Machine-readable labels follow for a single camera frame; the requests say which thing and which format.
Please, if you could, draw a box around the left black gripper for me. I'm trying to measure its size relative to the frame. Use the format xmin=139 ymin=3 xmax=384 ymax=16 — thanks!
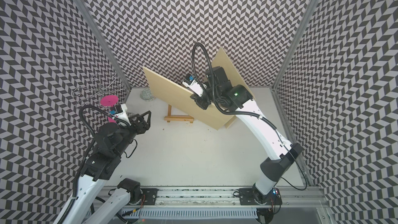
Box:
xmin=113 ymin=110 xmax=151 ymax=157

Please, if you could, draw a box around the wooden easel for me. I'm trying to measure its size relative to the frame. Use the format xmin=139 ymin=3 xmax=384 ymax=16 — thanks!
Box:
xmin=164 ymin=105 xmax=194 ymax=123

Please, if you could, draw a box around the plywood board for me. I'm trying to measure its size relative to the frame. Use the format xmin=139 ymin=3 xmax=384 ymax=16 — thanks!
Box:
xmin=143 ymin=67 xmax=237 ymax=130
xmin=211 ymin=47 xmax=255 ymax=130

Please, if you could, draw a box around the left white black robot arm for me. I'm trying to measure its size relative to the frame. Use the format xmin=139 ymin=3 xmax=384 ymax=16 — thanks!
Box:
xmin=55 ymin=105 xmax=151 ymax=224

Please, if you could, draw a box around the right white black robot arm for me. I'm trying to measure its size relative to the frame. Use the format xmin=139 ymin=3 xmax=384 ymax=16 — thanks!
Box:
xmin=182 ymin=66 xmax=304 ymax=206

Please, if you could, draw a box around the pink plastic wine glass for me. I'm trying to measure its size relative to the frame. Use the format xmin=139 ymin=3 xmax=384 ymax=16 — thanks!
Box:
xmin=100 ymin=95 xmax=119 ymax=115

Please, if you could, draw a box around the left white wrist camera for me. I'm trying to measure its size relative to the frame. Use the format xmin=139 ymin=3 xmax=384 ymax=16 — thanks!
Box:
xmin=108 ymin=104 xmax=131 ymax=127

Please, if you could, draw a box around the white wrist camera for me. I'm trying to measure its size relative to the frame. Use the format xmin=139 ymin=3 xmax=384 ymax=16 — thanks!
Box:
xmin=182 ymin=74 xmax=207 ymax=99
xmin=108 ymin=104 xmax=131 ymax=127

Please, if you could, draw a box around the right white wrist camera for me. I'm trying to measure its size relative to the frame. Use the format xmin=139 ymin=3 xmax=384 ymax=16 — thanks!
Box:
xmin=182 ymin=74 xmax=207 ymax=99

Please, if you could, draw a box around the metal wire glass rack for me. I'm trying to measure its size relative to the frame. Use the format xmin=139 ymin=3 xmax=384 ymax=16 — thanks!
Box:
xmin=72 ymin=72 xmax=128 ymax=109

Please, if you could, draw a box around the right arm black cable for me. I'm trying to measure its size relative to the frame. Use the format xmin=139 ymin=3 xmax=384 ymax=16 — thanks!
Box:
xmin=191 ymin=42 xmax=308 ymax=192

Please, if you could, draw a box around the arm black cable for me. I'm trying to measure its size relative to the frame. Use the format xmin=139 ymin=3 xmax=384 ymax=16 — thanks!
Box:
xmin=191 ymin=42 xmax=308 ymax=192
xmin=55 ymin=104 xmax=139 ymax=224

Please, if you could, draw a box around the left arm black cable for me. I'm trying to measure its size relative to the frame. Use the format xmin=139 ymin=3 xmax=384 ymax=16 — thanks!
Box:
xmin=55 ymin=104 xmax=139 ymax=224

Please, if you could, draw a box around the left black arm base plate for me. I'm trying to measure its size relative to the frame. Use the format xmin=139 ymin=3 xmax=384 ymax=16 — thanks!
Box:
xmin=138 ymin=188 xmax=159 ymax=206

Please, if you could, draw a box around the aluminium front rail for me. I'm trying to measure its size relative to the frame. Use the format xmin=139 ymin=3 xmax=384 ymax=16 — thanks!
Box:
xmin=92 ymin=187 xmax=336 ymax=224

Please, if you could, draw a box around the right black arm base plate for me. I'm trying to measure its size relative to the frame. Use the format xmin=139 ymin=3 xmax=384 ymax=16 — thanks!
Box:
xmin=238 ymin=187 xmax=283 ymax=206

